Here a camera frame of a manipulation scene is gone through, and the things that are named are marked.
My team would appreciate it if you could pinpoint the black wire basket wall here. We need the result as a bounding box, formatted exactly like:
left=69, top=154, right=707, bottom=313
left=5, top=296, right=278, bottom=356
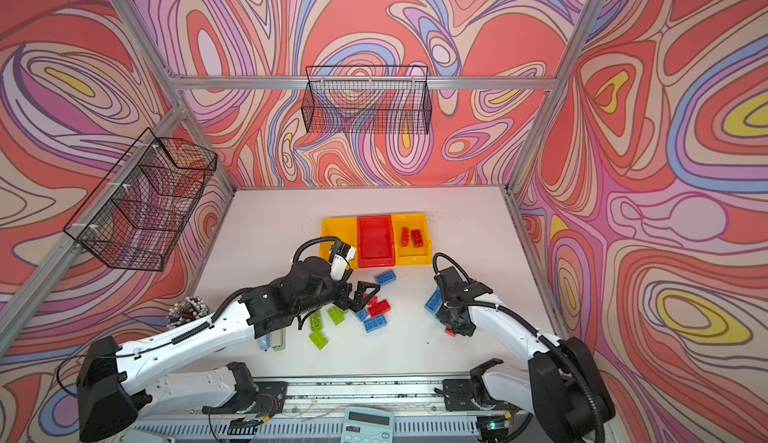
left=301, top=63, right=433, bottom=136
left=63, top=129, right=218, bottom=272

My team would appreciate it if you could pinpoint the yellow right plastic bin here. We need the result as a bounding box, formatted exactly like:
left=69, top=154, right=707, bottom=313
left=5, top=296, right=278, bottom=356
left=391, top=213, right=432, bottom=266

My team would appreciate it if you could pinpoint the grey marker pen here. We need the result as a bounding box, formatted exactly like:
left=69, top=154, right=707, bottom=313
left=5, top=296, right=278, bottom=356
left=270, top=328, right=286, bottom=351

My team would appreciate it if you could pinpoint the black wire basket left wall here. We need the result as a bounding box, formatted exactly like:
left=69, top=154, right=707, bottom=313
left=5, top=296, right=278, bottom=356
left=63, top=129, right=218, bottom=272

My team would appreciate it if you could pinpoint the light blue calculator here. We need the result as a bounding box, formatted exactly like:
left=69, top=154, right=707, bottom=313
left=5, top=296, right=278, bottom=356
left=340, top=406, right=395, bottom=443

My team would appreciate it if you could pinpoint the green lego brick front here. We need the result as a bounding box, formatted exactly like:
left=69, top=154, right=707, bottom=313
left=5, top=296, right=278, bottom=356
left=309, top=330, right=328, bottom=350

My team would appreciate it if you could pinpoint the light blue small object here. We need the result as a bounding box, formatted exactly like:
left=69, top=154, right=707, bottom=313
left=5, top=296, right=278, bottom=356
left=258, top=334, right=272, bottom=352

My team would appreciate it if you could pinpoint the green lego brick long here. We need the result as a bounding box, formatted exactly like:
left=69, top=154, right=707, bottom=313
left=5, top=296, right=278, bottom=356
left=309, top=310, right=323, bottom=332

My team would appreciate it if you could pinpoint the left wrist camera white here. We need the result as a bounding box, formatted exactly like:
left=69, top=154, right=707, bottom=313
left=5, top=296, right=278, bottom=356
left=329, top=241, right=356, bottom=282

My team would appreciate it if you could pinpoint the blue lego brick near bins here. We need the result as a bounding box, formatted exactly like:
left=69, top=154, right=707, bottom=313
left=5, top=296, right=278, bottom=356
left=374, top=269, right=397, bottom=286

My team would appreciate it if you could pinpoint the blue lego brick right left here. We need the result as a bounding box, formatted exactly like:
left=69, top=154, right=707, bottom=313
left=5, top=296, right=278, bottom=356
left=424, top=289, right=442, bottom=314

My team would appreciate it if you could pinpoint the yellow left plastic bin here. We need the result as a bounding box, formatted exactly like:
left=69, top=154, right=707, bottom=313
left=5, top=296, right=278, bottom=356
left=318, top=216, right=359, bottom=270

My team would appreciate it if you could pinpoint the red lego brick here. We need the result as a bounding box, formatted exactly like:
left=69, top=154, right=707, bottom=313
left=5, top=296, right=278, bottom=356
left=400, top=227, right=410, bottom=248
left=367, top=299, right=391, bottom=318
left=410, top=229, right=424, bottom=248

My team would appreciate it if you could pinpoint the green square lego brick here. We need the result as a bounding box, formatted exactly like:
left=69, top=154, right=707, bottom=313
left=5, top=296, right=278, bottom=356
left=327, top=306, right=345, bottom=326

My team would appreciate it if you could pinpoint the black wire basket back wall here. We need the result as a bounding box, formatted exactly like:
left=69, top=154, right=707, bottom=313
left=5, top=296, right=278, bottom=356
left=301, top=63, right=433, bottom=136

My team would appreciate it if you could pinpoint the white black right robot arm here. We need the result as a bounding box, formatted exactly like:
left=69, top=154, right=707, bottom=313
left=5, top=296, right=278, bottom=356
left=434, top=264, right=616, bottom=442

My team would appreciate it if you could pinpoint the blue lego brick front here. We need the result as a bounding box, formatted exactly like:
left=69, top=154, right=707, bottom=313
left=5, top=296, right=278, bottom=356
left=363, top=314, right=387, bottom=333

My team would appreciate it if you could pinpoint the yellow plastic bin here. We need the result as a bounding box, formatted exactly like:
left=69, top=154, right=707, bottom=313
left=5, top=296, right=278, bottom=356
left=391, top=213, right=432, bottom=266
left=318, top=216, right=359, bottom=270

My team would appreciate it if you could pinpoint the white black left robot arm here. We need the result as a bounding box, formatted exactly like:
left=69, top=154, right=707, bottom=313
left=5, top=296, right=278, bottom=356
left=76, top=256, right=380, bottom=442

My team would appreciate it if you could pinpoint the red middle plastic bin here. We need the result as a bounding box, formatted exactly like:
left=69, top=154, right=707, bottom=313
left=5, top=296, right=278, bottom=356
left=357, top=215, right=395, bottom=268

